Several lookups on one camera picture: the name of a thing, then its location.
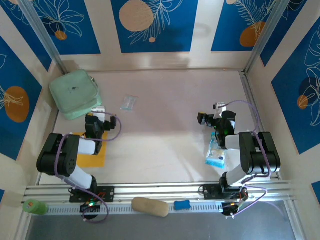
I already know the orange square paper sheet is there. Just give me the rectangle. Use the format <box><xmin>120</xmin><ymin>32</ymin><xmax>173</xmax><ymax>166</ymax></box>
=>
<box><xmin>70</xmin><ymin>131</ymin><xmax>109</xmax><ymax>169</ymax></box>

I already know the small clear plastic packet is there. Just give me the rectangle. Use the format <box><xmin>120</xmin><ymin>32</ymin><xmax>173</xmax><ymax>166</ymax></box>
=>
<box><xmin>119</xmin><ymin>94</ymin><xmax>139</xmax><ymax>112</ymax></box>

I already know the blue wet wipes pack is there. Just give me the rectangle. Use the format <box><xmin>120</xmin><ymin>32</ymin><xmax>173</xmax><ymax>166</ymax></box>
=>
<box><xmin>205</xmin><ymin>131</ymin><xmax>227</xmax><ymax>171</ymax></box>

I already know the mint green zip case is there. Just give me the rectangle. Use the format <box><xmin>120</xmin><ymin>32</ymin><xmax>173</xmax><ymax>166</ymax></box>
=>
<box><xmin>48</xmin><ymin>69</ymin><xmax>104</xmax><ymax>121</ymax></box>

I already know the blue bone-shaped sponge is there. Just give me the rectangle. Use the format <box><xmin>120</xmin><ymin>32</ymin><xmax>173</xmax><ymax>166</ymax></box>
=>
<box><xmin>173</xmin><ymin>199</ymin><xmax>191</xmax><ymax>211</ymax></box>

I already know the beige oval case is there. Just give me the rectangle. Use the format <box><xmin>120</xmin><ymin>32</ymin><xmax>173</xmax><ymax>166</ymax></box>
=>
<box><xmin>131</xmin><ymin>196</ymin><xmax>170</xmax><ymax>218</ymax></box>

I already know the green bottle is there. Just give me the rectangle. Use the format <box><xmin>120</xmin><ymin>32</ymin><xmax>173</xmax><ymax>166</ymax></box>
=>
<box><xmin>22</xmin><ymin>198</ymin><xmax>50</xmax><ymax>216</ymax></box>

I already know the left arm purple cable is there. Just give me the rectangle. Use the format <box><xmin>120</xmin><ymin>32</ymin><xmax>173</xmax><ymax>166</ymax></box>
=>
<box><xmin>55</xmin><ymin>111</ymin><xmax>123</xmax><ymax>224</ymax></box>

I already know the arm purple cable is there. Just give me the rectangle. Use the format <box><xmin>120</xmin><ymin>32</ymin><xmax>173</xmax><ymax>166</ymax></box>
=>
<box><xmin>55</xmin><ymin>111</ymin><xmax>123</xmax><ymax>224</ymax></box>
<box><xmin>223</xmin><ymin>100</ymin><xmax>273</xmax><ymax>217</ymax></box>

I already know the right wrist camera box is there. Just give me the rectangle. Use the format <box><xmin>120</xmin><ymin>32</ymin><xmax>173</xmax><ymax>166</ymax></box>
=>
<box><xmin>212</xmin><ymin>101</ymin><xmax>227</xmax><ymax>118</ymax></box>

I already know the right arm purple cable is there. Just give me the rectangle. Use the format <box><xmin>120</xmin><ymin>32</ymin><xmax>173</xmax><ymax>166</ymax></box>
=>
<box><xmin>223</xmin><ymin>100</ymin><xmax>273</xmax><ymax>217</ymax></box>

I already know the aluminium side rail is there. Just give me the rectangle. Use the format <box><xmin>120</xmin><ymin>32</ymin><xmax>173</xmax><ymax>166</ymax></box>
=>
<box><xmin>239</xmin><ymin>70</ymin><xmax>281</xmax><ymax>181</ymax></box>

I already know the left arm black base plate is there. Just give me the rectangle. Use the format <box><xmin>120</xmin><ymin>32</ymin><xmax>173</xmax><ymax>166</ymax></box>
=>
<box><xmin>69</xmin><ymin>186</ymin><xmax>116</xmax><ymax>203</ymax></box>

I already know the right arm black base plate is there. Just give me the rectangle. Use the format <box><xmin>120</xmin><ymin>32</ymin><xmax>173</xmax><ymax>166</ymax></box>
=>
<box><xmin>199</xmin><ymin>183</ymin><xmax>250</xmax><ymax>201</ymax></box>

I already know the aluminium mounting rail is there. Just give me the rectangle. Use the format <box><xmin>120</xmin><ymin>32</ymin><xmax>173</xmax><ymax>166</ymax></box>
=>
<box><xmin>23</xmin><ymin>179</ymin><xmax>298</xmax><ymax>201</ymax></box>

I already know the slotted grey cable duct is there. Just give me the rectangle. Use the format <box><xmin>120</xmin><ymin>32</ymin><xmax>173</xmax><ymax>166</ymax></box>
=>
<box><xmin>45</xmin><ymin>199</ymin><xmax>225</xmax><ymax>216</ymax></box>

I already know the aluminium corner post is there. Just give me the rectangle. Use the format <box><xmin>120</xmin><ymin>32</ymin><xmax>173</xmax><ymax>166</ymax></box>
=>
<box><xmin>18</xmin><ymin>0</ymin><xmax>69</xmax><ymax>75</ymax></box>
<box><xmin>243</xmin><ymin>0</ymin><xmax>288</xmax><ymax>76</ymax></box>

